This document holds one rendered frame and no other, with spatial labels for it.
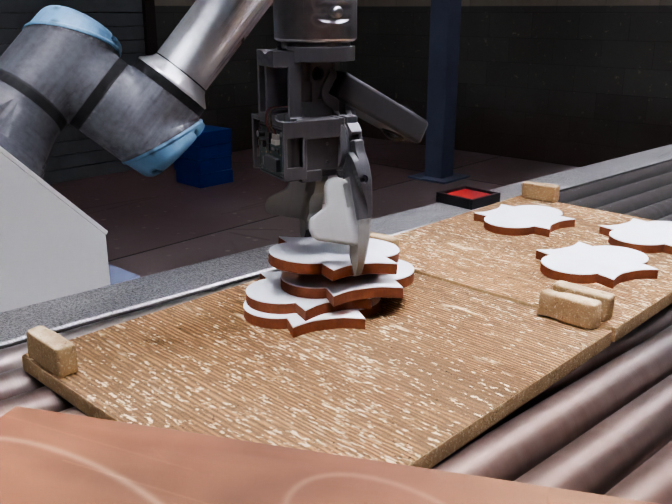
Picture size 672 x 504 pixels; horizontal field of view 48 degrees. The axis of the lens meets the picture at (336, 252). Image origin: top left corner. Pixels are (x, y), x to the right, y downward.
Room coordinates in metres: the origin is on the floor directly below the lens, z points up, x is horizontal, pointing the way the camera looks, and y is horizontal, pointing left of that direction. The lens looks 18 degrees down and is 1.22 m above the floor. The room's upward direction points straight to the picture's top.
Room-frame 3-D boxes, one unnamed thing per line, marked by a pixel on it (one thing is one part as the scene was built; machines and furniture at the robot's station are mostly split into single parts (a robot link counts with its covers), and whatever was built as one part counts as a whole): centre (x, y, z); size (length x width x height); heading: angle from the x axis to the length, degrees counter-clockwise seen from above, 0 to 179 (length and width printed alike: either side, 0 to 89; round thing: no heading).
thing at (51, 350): (0.58, 0.24, 0.95); 0.06 x 0.02 x 0.03; 46
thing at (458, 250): (0.92, -0.28, 0.93); 0.41 x 0.35 x 0.02; 136
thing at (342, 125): (0.70, 0.02, 1.13); 0.09 x 0.08 x 0.12; 119
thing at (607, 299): (0.69, -0.24, 0.95); 0.06 x 0.02 x 0.03; 46
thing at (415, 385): (0.62, 0.01, 0.93); 0.41 x 0.35 x 0.02; 136
